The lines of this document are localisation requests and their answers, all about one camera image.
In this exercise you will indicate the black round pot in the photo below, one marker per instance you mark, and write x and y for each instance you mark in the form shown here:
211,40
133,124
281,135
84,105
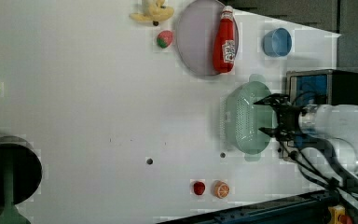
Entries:
20,169

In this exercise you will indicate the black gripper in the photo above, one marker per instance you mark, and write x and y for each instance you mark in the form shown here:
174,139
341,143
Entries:
287,117

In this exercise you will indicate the dark red strawberry toy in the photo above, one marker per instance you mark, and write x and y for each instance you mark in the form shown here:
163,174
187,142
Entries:
199,188

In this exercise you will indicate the grey round plate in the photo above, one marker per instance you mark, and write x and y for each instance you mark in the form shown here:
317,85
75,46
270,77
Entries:
196,30

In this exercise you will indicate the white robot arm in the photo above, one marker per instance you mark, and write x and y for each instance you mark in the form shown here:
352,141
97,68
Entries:
319,164

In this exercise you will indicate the red ketchup bottle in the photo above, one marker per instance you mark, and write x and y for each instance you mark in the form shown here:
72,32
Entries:
224,47

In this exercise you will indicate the blue bowl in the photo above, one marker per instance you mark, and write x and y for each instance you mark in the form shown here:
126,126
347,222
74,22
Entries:
277,43

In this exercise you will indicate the green pot handle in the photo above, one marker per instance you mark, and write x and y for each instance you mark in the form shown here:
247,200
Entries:
10,213

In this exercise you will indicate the orange slice toy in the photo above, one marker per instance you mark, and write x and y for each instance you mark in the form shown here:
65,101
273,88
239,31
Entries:
221,189

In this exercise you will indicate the green strainer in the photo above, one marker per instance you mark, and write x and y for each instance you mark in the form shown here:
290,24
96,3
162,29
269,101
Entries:
242,118

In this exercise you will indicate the pink strawberry toy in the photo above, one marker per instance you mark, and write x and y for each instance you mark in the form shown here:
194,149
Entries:
164,39

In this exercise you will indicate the peeled banana toy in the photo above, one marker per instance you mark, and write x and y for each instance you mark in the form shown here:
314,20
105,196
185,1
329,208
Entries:
154,11

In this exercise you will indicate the black toaster oven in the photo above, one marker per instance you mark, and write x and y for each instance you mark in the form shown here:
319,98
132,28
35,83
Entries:
330,101

